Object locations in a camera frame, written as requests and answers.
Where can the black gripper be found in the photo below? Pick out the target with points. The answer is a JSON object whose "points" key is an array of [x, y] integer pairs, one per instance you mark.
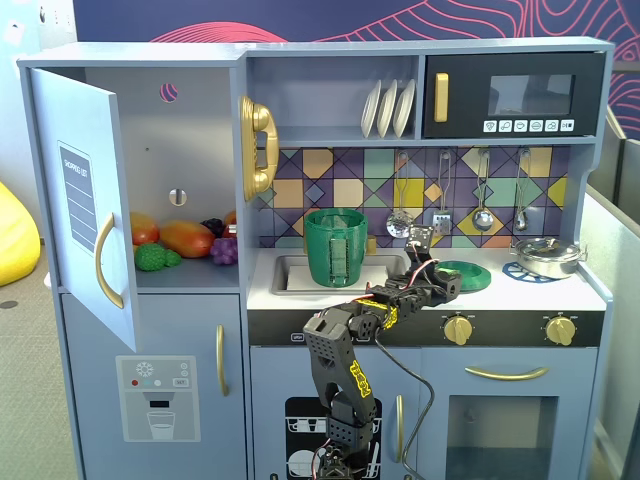
{"points": [[446, 284]]}

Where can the green plate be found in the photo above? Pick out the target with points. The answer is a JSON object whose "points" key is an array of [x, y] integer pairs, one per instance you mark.
{"points": [[475, 275]]}

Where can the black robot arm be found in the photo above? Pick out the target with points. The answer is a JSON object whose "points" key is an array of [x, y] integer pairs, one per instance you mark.
{"points": [[345, 365]]}

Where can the gold stove knob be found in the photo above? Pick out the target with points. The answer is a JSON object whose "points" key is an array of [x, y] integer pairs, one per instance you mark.
{"points": [[560, 331], [457, 330]]}

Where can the grey toy sink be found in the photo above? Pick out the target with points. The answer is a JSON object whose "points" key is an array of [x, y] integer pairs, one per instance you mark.
{"points": [[392, 270]]}

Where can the steel slotted spatula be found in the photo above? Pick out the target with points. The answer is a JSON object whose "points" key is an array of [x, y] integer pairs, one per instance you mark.
{"points": [[442, 217]]}

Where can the steel ladle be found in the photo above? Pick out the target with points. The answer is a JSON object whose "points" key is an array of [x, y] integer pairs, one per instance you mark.
{"points": [[483, 220]]}

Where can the steel skimmer spoon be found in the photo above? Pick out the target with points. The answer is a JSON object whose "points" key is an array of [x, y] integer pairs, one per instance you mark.
{"points": [[398, 222]]}

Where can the gold toy faucet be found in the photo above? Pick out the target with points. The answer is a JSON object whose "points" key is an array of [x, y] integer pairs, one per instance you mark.
{"points": [[372, 244]]}

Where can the blue oven door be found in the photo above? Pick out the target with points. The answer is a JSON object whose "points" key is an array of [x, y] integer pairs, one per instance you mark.
{"points": [[435, 370]]}

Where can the steel pot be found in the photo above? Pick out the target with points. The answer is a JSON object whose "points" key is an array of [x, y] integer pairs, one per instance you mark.
{"points": [[547, 266]]}

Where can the green ribbed container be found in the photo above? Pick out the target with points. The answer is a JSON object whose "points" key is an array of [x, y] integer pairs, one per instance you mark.
{"points": [[320, 250]]}

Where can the grey office partition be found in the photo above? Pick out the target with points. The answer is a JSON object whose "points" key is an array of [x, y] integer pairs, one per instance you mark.
{"points": [[612, 280]]}

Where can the white plate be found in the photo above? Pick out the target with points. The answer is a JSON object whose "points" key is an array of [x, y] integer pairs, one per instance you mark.
{"points": [[370, 112], [386, 110], [404, 107]]}

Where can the black microwave door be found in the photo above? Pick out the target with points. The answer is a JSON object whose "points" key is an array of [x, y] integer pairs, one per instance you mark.
{"points": [[465, 100]]}

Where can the blue dishwasher door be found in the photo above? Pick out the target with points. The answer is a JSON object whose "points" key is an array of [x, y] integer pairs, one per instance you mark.
{"points": [[270, 380]]}

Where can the blue toy kitchen unit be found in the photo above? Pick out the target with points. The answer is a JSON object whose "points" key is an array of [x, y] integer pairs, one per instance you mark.
{"points": [[325, 100]]}

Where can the small red toy fruit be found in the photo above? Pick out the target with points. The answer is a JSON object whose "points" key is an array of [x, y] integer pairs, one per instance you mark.
{"points": [[230, 231]]}

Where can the purple toy grapes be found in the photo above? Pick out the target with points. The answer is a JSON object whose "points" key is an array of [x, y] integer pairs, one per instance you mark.
{"points": [[224, 251]]}

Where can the small orange toy fruit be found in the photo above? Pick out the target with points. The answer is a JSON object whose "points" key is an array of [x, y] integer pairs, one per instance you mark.
{"points": [[231, 217]]}

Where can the gold toy telephone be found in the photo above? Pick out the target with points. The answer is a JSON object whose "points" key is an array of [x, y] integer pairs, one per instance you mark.
{"points": [[260, 150]]}

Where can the dark toy blackberries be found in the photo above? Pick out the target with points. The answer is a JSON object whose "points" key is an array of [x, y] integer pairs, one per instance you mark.
{"points": [[213, 226]]}

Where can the orange red toy mango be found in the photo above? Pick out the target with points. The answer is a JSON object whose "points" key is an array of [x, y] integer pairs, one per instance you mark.
{"points": [[186, 239]]}

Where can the green toy broccoli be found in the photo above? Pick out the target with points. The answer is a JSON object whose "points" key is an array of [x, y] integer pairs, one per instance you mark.
{"points": [[150, 257]]}

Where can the red yellow toy fruit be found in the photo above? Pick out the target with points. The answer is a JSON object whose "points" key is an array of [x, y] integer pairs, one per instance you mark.
{"points": [[144, 229]]}

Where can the blue freezer door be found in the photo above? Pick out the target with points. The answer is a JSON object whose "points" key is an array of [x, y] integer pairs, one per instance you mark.
{"points": [[90, 325]]}

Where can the blue fridge door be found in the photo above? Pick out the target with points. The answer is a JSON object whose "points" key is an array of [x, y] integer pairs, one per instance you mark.
{"points": [[85, 130]]}

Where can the yellow beanbag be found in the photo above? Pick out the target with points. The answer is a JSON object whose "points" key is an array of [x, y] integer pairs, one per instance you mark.
{"points": [[15, 240]]}

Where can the round floor outlet cover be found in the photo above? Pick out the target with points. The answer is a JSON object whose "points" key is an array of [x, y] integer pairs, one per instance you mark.
{"points": [[8, 304]]}

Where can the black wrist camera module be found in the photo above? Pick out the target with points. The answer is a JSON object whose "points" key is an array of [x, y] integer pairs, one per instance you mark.
{"points": [[421, 237]]}

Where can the paper photo on wall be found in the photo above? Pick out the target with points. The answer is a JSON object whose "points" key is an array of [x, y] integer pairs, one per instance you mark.
{"points": [[13, 32]]}

